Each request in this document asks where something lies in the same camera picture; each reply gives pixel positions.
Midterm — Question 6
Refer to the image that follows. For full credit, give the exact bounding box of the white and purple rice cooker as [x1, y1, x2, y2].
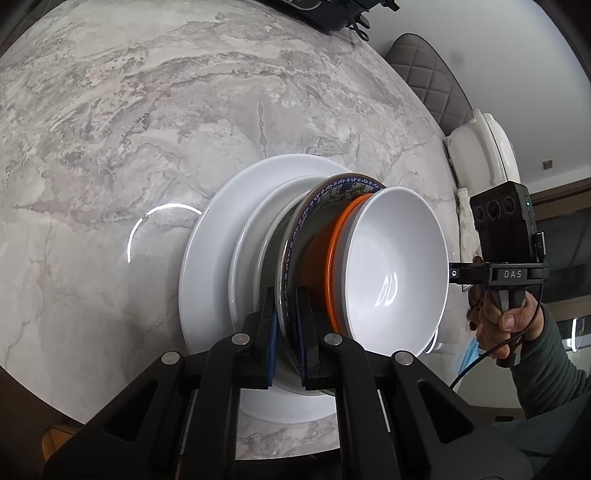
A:
[445, 108, 522, 195]

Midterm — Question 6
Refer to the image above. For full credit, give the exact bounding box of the orange chair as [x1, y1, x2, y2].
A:
[42, 424, 80, 462]

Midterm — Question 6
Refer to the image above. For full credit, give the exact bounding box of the dark glass cabinet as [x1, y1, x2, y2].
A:
[526, 185, 591, 356]

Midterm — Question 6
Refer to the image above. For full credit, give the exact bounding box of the white deep plate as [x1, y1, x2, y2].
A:
[228, 175, 333, 398]

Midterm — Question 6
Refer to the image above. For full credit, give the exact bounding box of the orange bowl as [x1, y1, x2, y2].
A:
[295, 194, 375, 337]

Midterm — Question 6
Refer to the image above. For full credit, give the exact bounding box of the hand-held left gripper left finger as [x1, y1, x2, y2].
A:
[44, 286, 280, 480]

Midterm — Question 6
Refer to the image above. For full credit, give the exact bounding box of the person's right hand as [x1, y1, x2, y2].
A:
[475, 295, 543, 360]

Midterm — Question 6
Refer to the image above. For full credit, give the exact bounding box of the blue patterned green bowl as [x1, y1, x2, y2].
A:
[274, 172, 389, 398]

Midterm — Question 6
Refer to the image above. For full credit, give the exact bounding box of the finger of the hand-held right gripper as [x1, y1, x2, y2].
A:
[448, 262, 490, 288]

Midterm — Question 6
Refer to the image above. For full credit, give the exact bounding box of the white bowl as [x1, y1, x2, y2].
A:
[339, 187, 448, 358]

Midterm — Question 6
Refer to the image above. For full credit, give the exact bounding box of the dark blue electric grill pot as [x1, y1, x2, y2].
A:
[263, 0, 400, 33]

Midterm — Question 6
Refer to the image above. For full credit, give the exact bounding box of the grey quilted chair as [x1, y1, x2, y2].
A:
[385, 33, 474, 134]

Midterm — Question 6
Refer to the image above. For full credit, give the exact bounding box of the black power cable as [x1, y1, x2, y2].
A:
[348, 11, 372, 43]

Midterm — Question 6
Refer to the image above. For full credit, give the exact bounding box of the large white plate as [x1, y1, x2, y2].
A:
[179, 154, 389, 423]

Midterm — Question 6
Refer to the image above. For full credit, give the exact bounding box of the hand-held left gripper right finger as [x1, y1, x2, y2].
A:
[295, 286, 532, 480]

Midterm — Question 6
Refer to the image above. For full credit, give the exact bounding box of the light blue cloth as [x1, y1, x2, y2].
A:
[457, 339, 485, 370]

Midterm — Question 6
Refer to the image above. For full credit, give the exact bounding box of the white cloth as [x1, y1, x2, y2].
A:
[455, 185, 483, 296]

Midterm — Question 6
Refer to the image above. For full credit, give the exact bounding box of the person's right forearm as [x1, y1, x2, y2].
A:
[512, 305, 591, 416]

